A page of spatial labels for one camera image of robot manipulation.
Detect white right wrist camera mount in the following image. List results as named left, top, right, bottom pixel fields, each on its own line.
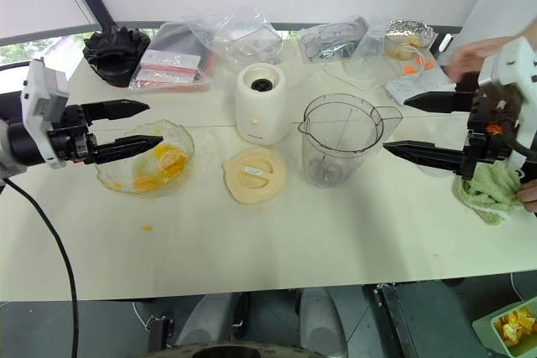
left=477, top=37, right=537, bottom=160

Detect clear plastic cup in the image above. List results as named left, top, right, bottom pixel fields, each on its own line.
left=341, top=22, right=396, bottom=80

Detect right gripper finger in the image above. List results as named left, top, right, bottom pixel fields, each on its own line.
left=403, top=90, right=458, bottom=114
left=382, top=139, right=467, bottom=179

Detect person's left hand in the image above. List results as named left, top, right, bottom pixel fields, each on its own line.
left=516, top=181, right=537, bottom=213

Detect green towel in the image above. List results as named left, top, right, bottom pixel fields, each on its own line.
left=451, top=163, right=528, bottom=226

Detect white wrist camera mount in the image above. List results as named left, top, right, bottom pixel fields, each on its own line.
left=20, top=58, right=70, bottom=170
left=477, top=37, right=537, bottom=160

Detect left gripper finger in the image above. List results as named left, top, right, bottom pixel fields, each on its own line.
left=94, top=135, right=164, bottom=165
left=82, top=99, right=151, bottom=122

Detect black ribbed plastic part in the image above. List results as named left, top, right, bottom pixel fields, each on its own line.
left=82, top=25, right=152, bottom=89

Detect small white device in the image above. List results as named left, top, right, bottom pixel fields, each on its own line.
left=435, top=33, right=456, bottom=58

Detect clear glass bowl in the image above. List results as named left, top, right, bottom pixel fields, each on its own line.
left=94, top=122, right=196, bottom=198

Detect green plastic box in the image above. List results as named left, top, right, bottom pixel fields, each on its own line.
left=472, top=298, right=537, bottom=358

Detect black table frame beam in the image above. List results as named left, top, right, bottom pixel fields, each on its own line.
left=363, top=282, right=421, bottom=358

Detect black metal bracket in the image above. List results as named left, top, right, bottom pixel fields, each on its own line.
left=146, top=314, right=175, bottom=351

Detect thin white cable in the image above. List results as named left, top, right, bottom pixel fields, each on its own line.
left=321, top=48, right=431, bottom=93

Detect cream blender lid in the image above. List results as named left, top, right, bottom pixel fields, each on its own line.
left=222, top=147, right=288, bottom=205

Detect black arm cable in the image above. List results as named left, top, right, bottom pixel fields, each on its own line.
left=503, top=122, right=537, bottom=163
left=2, top=177, right=81, bottom=358

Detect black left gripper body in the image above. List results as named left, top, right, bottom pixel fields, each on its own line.
left=46, top=102, right=101, bottom=165

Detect clear bag with cable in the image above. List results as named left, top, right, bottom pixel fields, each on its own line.
left=298, top=15, right=371, bottom=64

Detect person's right hand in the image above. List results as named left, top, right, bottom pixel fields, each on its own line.
left=446, top=34, right=528, bottom=83

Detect orange pieces in green box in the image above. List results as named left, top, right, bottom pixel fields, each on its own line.
left=493, top=307, right=537, bottom=349

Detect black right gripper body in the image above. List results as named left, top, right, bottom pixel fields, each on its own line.
left=455, top=80, right=525, bottom=179

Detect white power strip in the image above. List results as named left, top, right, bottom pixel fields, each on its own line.
left=384, top=65, right=456, bottom=104

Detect clear bag with plastic container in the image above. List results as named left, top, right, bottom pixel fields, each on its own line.
left=183, top=5, right=284, bottom=68

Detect grey rounded shape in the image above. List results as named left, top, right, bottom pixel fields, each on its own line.
left=297, top=286, right=350, bottom=358
left=175, top=290, right=249, bottom=347

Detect peeled orange segment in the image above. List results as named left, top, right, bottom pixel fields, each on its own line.
left=132, top=174, right=159, bottom=194

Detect bag with red-white boxes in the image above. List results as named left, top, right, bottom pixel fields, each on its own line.
left=128, top=21, right=217, bottom=93

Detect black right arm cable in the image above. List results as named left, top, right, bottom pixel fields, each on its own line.
left=503, top=122, right=537, bottom=163

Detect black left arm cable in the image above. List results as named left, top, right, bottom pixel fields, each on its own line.
left=2, top=177, right=81, bottom=358

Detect peeled orange segments pile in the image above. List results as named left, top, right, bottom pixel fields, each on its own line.
left=151, top=143, right=189, bottom=183

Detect cream blender base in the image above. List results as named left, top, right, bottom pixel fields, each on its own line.
left=234, top=62, right=292, bottom=147

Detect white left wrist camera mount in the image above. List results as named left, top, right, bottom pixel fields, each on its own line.
left=20, top=58, right=70, bottom=170

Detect clear blender jar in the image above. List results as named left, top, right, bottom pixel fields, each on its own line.
left=297, top=94, right=404, bottom=189

